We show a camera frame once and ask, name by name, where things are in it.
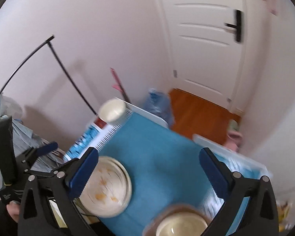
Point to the small white bowl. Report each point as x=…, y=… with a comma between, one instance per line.
x=113, y=111

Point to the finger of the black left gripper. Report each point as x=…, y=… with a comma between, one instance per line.
x=46, y=149

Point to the black door handle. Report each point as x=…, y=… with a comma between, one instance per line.
x=237, y=26

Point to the large white bowl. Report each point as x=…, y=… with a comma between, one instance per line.
x=183, y=223

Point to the person's left hand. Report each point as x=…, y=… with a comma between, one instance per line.
x=13, y=209

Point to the white panel door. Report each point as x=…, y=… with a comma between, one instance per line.
x=205, y=58

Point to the red blue snack packet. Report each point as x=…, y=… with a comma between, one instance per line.
x=90, y=138

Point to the black clothes rack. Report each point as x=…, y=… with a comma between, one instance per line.
x=42, y=81

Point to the brown flower-shaped plate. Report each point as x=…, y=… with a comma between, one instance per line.
x=151, y=228

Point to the red pink stick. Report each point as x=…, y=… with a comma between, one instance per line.
x=118, y=85

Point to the blue patterned tablecloth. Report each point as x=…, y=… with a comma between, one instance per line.
x=164, y=169

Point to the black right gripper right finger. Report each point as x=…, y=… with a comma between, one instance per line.
x=260, y=216

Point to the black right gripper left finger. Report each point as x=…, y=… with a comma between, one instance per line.
x=68, y=183

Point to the white duck cartoon plate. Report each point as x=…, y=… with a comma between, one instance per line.
x=108, y=191

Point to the pink slipper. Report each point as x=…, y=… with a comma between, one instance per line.
x=233, y=137

